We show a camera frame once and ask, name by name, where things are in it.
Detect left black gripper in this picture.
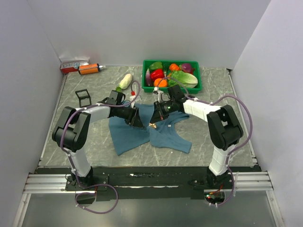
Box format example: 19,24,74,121
116,105,145,129

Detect cabbage lettuce toy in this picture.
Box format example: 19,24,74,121
168,70,198,88

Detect purple cable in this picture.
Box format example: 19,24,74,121
60,80,142,215
156,77,254,208

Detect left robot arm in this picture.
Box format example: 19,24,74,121
52,90,144,190

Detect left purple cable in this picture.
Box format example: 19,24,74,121
60,80,142,215

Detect gold red brooch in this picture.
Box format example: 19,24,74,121
149,123,157,129

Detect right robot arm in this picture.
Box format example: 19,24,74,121
150,85,243,189

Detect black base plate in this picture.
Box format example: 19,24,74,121
65,166,235,203

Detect purple onion toy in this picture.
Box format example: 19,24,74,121
180,63,194,73

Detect orange carrot toy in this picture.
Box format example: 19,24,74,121
169,63,181,71

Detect green plastic tray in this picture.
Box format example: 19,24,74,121
142,60,202,94

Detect white daikon radish toy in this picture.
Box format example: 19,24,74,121
116,73,133,92

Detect orange black cylinder tool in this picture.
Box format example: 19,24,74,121
78,63,106,75

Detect red white box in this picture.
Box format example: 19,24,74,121
60,60,89,74

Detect blue tank top garment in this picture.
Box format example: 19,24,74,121
109,104,192,155

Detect aluminium frame rail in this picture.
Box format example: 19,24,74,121
13,172,285,227

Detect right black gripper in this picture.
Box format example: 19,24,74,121
150,100,176,123

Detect green bell pepper toy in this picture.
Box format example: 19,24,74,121
149,61,163,71

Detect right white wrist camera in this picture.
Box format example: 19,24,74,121
152,87,163,102

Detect orange tomato toy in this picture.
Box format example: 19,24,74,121
154,78,168,87

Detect red bell pepper toy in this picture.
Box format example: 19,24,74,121
150,69,165,81

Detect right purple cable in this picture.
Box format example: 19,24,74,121
156,77,254,208

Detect black folding stand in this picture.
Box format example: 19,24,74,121
75,89,92,108

